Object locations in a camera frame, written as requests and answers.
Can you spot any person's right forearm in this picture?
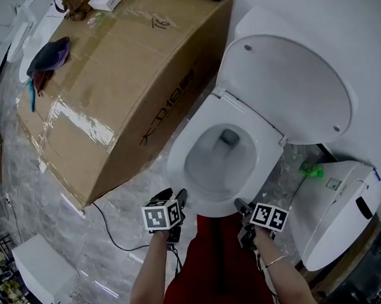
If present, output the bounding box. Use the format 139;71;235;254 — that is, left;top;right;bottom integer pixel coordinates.
254;224;321;304

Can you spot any thin metal bracelet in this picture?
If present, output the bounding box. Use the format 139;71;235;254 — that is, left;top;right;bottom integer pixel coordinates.
264;255;289;269

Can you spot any green plastic object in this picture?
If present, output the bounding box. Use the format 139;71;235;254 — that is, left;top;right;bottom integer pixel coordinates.
298;161;325;179

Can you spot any person's dark red skirt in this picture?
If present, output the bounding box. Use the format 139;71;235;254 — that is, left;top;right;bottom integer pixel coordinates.
160;211;277;304

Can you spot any white toilet lid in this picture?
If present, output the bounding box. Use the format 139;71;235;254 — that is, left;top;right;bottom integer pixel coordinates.
213;31;355;148

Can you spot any dark purple cloth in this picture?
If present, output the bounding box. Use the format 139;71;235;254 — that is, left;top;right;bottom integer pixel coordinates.
25;36;72;77

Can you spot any teal tool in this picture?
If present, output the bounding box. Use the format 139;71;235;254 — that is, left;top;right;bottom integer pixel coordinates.
26;79;37;113

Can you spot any white toilet with flat lid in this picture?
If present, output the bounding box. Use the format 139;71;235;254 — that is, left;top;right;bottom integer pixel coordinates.
16;2;72;83

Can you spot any brown bag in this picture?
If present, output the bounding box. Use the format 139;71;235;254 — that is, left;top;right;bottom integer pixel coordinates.
54;0;95;22

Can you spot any white box-shaped appliance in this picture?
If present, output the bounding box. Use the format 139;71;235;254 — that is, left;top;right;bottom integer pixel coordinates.
11;232;80;304

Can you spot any person's left forearm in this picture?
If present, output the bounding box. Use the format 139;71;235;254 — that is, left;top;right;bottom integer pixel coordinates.
123;229;173;304

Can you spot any dark red cloth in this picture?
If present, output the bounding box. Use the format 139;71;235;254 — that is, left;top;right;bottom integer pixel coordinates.
31;69;55;97

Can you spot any white toilet with black slot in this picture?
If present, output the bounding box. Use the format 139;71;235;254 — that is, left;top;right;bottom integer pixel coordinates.
286;159;381;273

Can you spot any small white box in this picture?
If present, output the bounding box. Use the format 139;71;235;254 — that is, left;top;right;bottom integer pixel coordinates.
87;0;123;13

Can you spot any large brown cardboard box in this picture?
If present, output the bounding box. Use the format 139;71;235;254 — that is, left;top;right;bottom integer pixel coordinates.
12;0;243;210

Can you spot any long black floor cable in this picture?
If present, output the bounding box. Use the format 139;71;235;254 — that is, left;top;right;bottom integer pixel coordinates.
92;199;151;254

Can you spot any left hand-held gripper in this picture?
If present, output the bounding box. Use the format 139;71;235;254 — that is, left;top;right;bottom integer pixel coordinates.
141;187;190;246

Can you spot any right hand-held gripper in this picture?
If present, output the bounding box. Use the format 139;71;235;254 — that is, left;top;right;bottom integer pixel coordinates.
234;196;290;252

